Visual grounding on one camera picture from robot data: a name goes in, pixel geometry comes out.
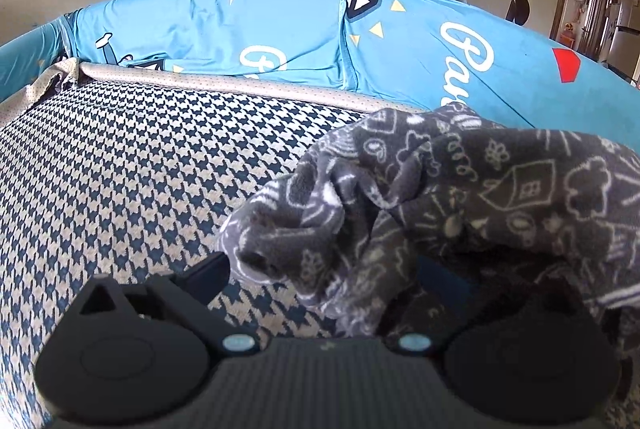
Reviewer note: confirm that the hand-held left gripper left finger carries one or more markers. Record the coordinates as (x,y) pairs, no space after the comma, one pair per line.
(210,274)

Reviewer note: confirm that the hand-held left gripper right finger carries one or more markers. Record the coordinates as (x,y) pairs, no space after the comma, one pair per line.
(440,278)

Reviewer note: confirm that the grey doodle-print fleece jacket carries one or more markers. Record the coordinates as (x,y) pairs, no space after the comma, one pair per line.
(500,189)

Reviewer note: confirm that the houndstooth seat mat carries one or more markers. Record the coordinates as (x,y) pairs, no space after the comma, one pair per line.
(150,169)

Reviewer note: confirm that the blue printed sofa cover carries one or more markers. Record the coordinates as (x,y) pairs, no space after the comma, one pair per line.
(200,29)

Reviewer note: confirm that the small dark chair back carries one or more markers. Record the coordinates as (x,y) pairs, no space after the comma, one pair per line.
(518,4)

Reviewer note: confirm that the silver refrigerator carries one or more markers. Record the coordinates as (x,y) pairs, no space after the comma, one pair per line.
(622,44)

